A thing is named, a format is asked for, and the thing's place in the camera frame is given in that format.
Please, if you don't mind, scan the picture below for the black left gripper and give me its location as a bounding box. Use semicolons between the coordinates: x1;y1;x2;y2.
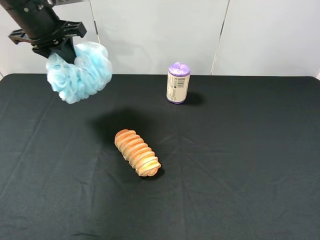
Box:
8;20;87;64

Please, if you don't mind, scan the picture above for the light blue bath loofah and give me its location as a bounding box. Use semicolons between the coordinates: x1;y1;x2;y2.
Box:
46;41;113;104

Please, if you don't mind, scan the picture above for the black tablecloth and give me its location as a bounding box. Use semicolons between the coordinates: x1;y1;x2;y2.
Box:
0;74;320;240

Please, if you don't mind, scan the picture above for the purple capped cylindrical roll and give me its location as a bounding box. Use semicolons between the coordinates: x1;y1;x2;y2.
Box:
166;62;191;104

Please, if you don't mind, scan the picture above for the sliced bread loaf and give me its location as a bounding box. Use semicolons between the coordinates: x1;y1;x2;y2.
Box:
114;129;161;177

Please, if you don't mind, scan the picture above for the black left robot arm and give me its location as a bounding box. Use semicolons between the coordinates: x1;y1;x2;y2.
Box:
0;0;87;64

